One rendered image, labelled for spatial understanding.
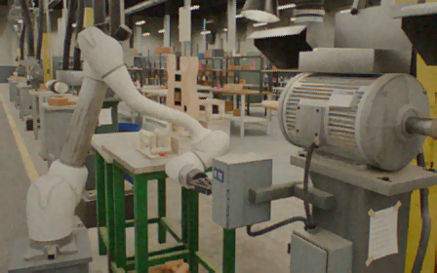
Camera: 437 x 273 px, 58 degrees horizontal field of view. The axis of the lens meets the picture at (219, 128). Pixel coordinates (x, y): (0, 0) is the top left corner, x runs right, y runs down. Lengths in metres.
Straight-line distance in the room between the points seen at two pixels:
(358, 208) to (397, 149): 0.18
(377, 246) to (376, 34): 0.60
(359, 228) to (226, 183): 0.37
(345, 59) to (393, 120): 0.21
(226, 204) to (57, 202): 0.68
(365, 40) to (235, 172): 0.56
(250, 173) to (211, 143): 0.45
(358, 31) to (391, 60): 0.22
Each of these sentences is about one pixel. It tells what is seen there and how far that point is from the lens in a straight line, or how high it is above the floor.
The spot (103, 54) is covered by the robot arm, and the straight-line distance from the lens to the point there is 1.50.
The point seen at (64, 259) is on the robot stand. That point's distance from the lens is 1.59.
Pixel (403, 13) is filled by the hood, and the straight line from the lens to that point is 1.07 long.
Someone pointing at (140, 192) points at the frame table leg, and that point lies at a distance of 1.91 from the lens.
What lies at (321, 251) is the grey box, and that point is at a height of 0.92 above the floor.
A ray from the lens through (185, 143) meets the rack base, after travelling 2.06.
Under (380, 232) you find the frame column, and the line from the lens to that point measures 1.18.
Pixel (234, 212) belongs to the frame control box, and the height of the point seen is 0.97.
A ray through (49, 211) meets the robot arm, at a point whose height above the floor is 0.87.
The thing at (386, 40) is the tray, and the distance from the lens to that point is 1.25.
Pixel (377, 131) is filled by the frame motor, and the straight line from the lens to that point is 1.04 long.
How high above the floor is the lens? 1.38
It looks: 9 degrees down
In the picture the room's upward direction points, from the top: 1 degrees clockwise
